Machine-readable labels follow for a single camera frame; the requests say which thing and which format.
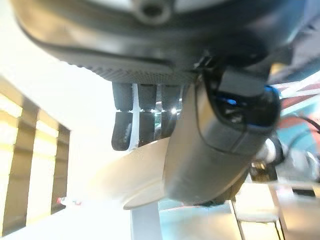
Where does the colourful wall picture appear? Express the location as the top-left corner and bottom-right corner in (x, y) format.
(271, 81), (320, 182)

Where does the white upright post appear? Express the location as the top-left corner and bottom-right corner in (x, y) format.
(129, 201), (164, 240)

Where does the small red white object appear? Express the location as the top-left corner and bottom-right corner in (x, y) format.
(56, 196), (83, 207)

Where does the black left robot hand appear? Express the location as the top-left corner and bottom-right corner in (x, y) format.
(9, 0), (312, 207)

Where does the wooden lattice frame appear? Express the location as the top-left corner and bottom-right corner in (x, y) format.
(0, 74), (73, 237)

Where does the white round plate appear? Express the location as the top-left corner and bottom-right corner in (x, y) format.
(91, 136), (174, 211)

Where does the black cable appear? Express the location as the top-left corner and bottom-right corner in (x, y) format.
(283, 114), (320, 151)

